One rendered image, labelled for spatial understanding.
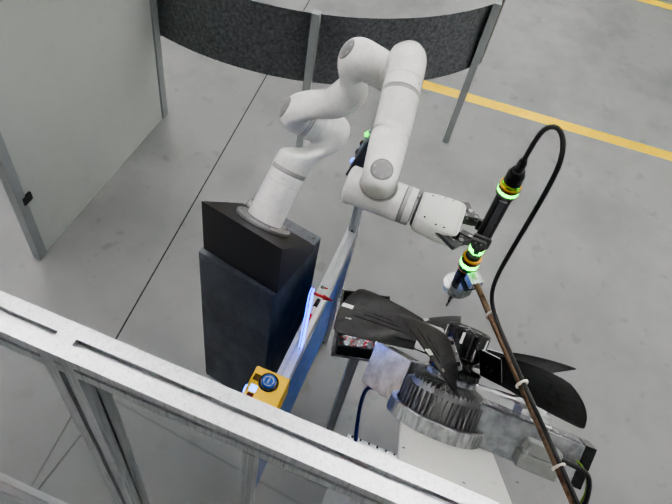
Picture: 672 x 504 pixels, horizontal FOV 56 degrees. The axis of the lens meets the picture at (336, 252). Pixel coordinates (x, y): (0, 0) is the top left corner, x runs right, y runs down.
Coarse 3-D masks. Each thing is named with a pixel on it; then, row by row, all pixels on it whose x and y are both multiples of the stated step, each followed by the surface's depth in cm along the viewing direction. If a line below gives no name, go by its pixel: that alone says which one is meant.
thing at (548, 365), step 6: (516, 354) 175; (522, 354) 175; (522, 360) 178; (528, 360) 178; (534, 360) 178; (540, 360) 177; (546, 360) 177; (540, 366) 182; (546, 366) 181; (552, 366) 180; (558, 366) 179; (564, 366) 178; (570, 366) 177; (552, 372) 186
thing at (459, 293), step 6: (450, 276) 151; (468, 276) 141; (480, 276) 142; (444, 282) 150; (450, 282) 150; (462, 282) 143; (468, 282) 141; (474, 282) 140; (480, 282) 141; (444, 288) 150; (450, 288) 149; (462, 288) 145; (468, 288) 142; (474, 288) 143; (450, 294) 149; (456, 294) 148; (462, 294) 147; (468, 294) 147
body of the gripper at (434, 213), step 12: (420, 204) 134; (432, 204) 134; (444, 204) 135; (456, 204) 136; (420, 216) 132; (432, 216) 132; (444, 216) 133; (456, 216) 133; (420, 228) 133; (432, 228) 132; (444, 228) 131; (456, 228) 132; (432, 240) 134
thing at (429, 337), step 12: (408, 324) 143; (420, 324) 149; (420, 336) 143; (432, 336) 150; (444, 336) 158; (432, 348) 144; (444, 348) 152; (432, 360) 138; (444, 360) 147; (456, 372) 155; (456, 384) 148
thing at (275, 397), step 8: (256, 368) 172; (280, 376) 171; (248, 384) 169; (256, 384) 169; (280, 384) 170; (288, 384) 171; (256, 392) 167; (264, 392) 168; (272, 392) 168; (280, 392) 168; (264, 400) 166; (272, 400) 167; (280, 400) 168
